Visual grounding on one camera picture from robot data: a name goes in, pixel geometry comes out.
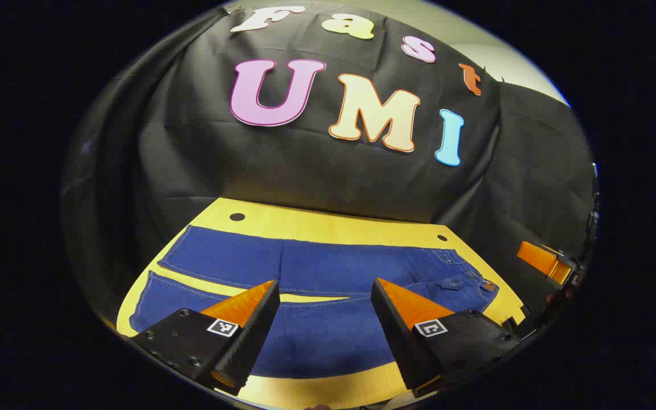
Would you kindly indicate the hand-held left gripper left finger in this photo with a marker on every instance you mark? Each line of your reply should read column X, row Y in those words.
column 251, row 333

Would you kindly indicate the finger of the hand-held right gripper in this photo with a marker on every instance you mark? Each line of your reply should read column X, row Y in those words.
column 541, row 261

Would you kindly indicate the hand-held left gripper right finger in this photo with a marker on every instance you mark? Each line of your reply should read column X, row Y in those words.
column 397, row 336

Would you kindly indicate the blue denim jeans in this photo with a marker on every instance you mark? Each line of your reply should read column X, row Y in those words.
column 328, row 267

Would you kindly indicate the black backdrop cloth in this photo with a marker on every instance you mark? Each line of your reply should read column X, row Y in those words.
column 305, row 171

